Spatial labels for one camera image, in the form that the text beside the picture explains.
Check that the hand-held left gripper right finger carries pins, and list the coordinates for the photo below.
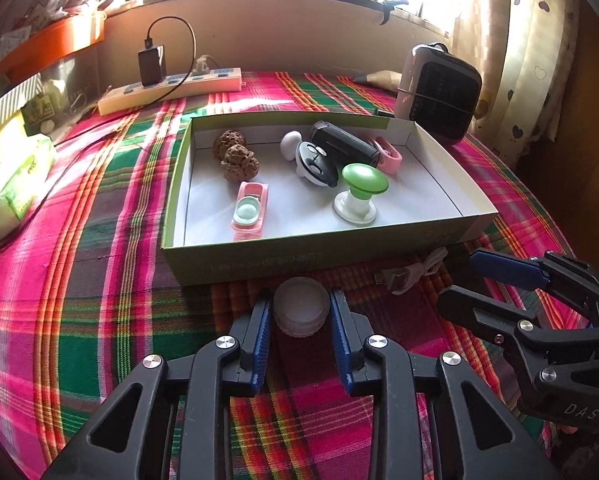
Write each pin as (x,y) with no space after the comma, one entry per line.
(340,345)

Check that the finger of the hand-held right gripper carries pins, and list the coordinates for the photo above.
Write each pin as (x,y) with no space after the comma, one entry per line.
(479,310)
(504,270)

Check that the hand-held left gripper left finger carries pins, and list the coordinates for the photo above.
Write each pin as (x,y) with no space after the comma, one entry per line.
(262,345)

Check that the white round jar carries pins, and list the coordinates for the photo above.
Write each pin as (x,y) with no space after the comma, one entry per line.
(302,305)

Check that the green cardboard box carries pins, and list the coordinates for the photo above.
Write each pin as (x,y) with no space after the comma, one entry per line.
(289,212)

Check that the pink clip holder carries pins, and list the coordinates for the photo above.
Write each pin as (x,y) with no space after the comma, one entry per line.
(392,160)

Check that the green mushroom lamp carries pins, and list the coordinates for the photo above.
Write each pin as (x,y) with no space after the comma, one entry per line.
(364,177)

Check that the black and white round device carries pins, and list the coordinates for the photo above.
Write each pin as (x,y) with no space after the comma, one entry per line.
(319,167)

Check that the brown walnut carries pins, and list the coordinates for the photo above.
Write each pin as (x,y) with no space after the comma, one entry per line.
(239,165)
(224,141)

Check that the black rectangular device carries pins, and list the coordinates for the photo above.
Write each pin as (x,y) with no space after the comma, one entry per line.
(349,147)

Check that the white mushroom-shaped knob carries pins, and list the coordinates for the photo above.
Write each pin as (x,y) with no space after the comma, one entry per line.
(290,144)

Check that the pink plaid tablecloth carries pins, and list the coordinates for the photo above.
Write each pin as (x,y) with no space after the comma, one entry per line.
(104,310)

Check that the grey space heater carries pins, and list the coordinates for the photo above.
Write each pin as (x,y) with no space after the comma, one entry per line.
(439,95)

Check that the beige cone-shaped bag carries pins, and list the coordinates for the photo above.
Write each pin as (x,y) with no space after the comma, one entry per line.
(379,79)

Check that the cream heart-print curtain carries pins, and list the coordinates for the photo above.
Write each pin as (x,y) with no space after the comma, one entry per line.
(529,35)

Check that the cream power strip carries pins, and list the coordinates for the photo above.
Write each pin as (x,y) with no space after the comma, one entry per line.
(124,100)

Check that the white plug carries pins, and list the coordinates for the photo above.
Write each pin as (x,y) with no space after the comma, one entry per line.
(203,66)

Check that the black window hook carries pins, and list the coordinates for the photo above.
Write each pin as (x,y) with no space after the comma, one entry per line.
(387,10)

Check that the green tissue pack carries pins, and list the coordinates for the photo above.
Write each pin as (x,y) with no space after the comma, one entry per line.
(14,180)

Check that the black charger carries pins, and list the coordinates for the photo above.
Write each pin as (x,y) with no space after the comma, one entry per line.
(150,67)

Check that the green printed packet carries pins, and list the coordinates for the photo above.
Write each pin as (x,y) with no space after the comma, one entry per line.
(38,109)

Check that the clear plastic container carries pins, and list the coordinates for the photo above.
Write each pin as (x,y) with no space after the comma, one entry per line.
(67,77)

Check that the yellow-green box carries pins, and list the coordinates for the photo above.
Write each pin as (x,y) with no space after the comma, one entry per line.
(2,135)

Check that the grey striped box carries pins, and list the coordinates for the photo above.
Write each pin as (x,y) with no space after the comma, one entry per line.
(9,105)

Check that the orange tray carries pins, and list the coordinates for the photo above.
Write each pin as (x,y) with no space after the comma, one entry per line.
(44,42)

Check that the white printed card box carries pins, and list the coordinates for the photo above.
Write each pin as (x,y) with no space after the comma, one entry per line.
(13,37)

